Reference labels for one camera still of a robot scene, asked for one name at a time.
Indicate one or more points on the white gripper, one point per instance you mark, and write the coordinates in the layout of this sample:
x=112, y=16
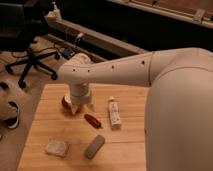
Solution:
x=80, y=94

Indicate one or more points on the grey eraser block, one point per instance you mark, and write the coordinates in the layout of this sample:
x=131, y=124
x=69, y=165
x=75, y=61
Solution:
x=94, y=146

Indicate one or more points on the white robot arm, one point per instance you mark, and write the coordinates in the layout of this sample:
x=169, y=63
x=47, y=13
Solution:
x=179, y=108

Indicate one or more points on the white tube of paste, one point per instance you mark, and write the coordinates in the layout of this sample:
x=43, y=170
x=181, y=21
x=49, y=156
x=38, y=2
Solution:
x=114, y=116

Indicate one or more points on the grey sponge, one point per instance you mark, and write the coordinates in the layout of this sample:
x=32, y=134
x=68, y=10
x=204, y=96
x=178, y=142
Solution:
x=57, y=147

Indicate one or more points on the blue power strip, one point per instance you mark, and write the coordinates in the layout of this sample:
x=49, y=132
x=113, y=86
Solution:
x=68, y=53

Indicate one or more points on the black and white shoe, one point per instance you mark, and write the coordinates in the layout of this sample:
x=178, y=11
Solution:
x=13, y=121

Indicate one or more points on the white spray bottle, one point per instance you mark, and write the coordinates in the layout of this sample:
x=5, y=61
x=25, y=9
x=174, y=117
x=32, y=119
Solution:
x=55, y=13

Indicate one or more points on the black office chair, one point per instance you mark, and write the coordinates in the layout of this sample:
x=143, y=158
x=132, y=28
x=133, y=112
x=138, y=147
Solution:
x=21, y=21

